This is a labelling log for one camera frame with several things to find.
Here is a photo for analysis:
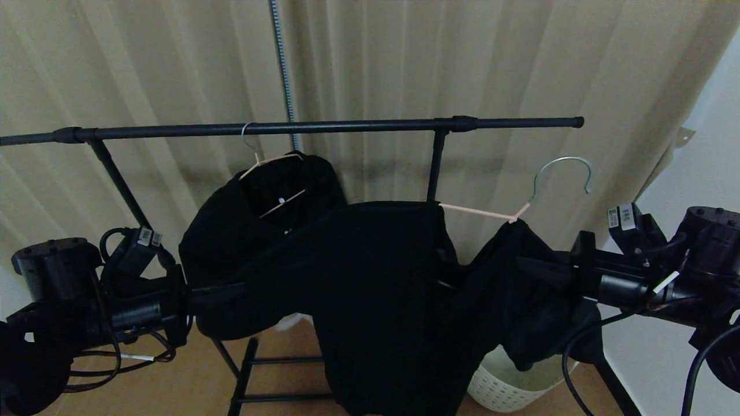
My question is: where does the beige curtain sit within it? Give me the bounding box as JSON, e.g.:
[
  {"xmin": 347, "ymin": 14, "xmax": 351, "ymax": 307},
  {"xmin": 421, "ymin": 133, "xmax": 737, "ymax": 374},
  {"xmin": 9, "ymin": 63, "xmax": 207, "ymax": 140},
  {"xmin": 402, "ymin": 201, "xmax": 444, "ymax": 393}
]
[{"xmin": 0, "ymin": 0, "xmax": 740, "ymax": 324}]

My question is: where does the black clothes rack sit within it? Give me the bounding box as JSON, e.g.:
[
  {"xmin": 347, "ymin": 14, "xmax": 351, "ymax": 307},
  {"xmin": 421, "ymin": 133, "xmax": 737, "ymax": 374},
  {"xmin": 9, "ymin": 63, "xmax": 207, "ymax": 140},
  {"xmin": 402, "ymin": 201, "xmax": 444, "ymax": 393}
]
[{"xmin": 0, "ymin": 116, "xmax": 584, "ymax": 416}]

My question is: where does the pink clothes hanger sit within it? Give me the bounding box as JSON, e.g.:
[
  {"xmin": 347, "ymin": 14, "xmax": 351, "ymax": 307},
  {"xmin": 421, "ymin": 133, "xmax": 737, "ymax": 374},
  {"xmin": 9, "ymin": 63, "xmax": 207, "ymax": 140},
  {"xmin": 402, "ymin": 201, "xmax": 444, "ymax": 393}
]
[
  {"xmin": 238, "ymin": 122, "xmax": 307, "ymax": 219},
  {"xmin": 438, "ymin": 156, "xmax": 595, "ymax": 225}
]

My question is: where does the black garment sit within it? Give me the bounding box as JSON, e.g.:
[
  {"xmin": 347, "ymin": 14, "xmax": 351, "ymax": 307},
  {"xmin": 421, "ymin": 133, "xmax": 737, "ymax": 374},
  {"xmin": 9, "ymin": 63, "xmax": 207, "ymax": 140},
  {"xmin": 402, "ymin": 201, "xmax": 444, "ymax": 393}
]
[
  {"xmin": 178, "ymin": 153, "xmax": 349, "ymax": 289},
  {"xmin": 191, "ymin": 201, "xmax": 605, "ymax": 416}
]

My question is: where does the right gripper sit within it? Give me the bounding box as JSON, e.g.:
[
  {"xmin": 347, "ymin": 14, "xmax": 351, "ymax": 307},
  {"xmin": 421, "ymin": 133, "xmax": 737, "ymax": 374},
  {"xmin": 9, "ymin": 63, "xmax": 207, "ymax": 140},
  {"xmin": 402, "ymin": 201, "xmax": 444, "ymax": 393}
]
[{"xmin": 515, "ymin": 230, "xmax": 684, "ymax": 311}]

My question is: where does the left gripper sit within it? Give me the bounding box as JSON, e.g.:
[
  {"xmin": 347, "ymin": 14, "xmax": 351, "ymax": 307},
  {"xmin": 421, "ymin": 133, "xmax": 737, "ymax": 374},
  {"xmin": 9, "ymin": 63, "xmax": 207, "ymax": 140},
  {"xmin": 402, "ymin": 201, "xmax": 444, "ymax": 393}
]
[{"xmin": 109, "ymin": 267, "xmax": 193, "ymax": 348}]

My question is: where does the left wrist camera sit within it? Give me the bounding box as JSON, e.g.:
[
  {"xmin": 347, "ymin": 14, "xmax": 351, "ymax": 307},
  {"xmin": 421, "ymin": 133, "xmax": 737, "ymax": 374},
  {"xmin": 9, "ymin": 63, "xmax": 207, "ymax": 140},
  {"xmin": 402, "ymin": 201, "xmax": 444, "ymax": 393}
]
[{"xmin": 110, "ymin": 227, "xmax": 165, "ymax": 278}]

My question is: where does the white laundry basket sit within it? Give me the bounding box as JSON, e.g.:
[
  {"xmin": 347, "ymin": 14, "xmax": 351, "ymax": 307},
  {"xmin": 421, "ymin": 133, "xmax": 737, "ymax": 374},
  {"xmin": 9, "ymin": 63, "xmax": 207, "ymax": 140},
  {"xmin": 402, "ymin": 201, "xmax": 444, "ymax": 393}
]
[{"xmin": 467, "ymin": 344, "xmax": 580, "ymax": 414}]

